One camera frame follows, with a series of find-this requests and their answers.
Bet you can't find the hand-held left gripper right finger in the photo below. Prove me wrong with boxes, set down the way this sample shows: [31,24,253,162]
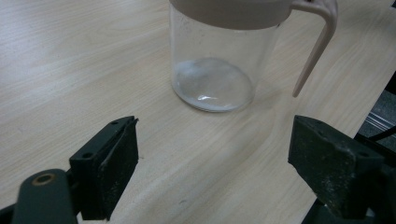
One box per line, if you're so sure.
[288,115,387,220]

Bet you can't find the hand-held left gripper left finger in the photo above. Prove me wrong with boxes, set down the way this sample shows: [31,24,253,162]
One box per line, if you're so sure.
[68,116,139,221]

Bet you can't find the clear glass jar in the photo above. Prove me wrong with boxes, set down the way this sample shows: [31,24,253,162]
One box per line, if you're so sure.
[168,3,281,114]

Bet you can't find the black floor cable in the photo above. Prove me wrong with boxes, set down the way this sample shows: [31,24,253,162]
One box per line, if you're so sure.
[367,125,396,142]

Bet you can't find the metal floor rail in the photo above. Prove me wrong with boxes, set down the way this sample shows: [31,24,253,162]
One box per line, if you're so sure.
[365,111,396,132]

